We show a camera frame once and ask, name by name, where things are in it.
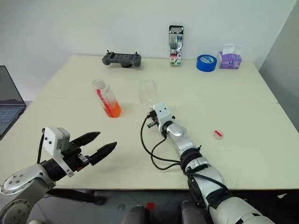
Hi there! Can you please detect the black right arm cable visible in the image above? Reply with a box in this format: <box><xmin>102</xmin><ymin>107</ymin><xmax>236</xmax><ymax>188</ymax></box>
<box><xmin>140</xmin><ymin>111</ymin><xmax>185</xmax><ymax>172</ymax></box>

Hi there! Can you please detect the bottle with orange liquid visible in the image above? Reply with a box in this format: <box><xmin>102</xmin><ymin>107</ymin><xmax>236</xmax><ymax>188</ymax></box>
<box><xmin>91</xmin><ymin>78</ymin><xmax>122</xmax><ymax>119</ymax></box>

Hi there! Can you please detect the blue tape roll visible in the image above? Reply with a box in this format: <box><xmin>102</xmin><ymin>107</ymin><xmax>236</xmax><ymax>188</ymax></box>
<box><xmin>196</xmin><ymin>54</ymin><xmax>218</xmax><ymax>73</ymax></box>

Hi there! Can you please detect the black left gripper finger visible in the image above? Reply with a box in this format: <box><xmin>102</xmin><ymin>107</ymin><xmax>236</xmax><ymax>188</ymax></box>
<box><xmin>70</xmin><ymin>131</ymin><xmax>101</xmax><ymax>148</ymax></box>
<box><xmin>88</xmin><ymin>141</ymin><xmax>118</xmax><ymax>167</ymax></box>

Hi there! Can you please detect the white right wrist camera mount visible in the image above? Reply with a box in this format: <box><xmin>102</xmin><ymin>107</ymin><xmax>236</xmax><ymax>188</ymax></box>
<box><xmin>152</xmin><ymin>101</ymin><xmax>176</xmax><ymax>132</ymax></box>

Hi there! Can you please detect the grey game controller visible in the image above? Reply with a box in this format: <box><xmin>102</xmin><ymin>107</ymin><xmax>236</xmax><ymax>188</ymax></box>
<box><xmin>101</xmin><ymin>49</ymin><xmax>142</xmax><ymax>69</ymax></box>

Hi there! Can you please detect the dark rounded shape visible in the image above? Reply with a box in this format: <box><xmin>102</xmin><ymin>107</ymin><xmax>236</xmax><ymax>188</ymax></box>
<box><xmin>121</xmin><ymin>204</ymin><xmax>150</xmax><ymax>224</ymax></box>
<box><xmin>181</xmin><ymin>200</ymin><xmax>209</xmax><ymax>224</ymax></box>

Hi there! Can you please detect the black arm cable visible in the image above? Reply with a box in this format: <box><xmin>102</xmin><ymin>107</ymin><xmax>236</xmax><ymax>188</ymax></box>
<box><xmin>36</xmin><ymin>128</ymin><xmax>46</xmax><ymax>164</ymax></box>
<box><xmin>140</xmin><ymin>111</ymin><xmax>185</xmax><ymax>172</ymax></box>

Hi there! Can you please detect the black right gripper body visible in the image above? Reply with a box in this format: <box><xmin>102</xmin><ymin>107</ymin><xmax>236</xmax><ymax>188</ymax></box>
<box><xmin>147</xmin><ymin>117</ymin><xmax>160</xmax><ymax>129</ymax></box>

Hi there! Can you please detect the black table foot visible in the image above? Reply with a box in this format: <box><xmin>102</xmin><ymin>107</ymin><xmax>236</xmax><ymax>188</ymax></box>
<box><xmin>47</xmin><ymin>188</ymin><xmax>106</xmax><ymax>206</ymax></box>

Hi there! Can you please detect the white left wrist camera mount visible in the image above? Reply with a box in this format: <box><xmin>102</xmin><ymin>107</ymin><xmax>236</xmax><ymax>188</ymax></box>
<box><xmin>42</xmin><ymin>126</ymin><xmax>76</xmax><ymax>178</ymax></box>

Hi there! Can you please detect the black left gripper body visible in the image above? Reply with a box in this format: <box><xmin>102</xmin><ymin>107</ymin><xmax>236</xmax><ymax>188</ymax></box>
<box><xmin>61</xmin><ymin>141</ymin><xmax>91</xmax><ymax>173</ymax></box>

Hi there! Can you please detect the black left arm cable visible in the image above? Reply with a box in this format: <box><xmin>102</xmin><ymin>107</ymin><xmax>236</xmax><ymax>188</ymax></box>
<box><xmin>36</xmin><ymin>128</ymin><xmax>46</xmax><ymax>164</ymax></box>

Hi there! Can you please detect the marker pen pack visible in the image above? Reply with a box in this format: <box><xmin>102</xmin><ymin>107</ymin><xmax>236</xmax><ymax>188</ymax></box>
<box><xmin>168</xmin><ymin>25</ymin><xmax>185</xmax><ymax>67</ymax></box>

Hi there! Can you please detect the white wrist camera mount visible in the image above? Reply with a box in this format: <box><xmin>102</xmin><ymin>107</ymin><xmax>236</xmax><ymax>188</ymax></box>
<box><xmin>42</xmin><ymin>126</ymin><xmax>76</xmax><ymax>178</ymax></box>
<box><xmin>152</xmin><ymin>101</ymin><xmax>176</xmax><ymax>132</ymax></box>

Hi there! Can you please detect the dark grey laptop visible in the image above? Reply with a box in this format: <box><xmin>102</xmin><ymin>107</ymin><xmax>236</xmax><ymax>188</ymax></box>
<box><xmin>0</xmin><ymin>65</ymin><xmax>27</xmax><ymax>139</ymax></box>

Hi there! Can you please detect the purple tissue box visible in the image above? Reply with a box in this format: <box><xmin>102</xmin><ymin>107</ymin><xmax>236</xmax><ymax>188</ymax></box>
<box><xmin>217</xmin><ymin>43</ymin><xmax>244</xmax><ymax>70</ymax></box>

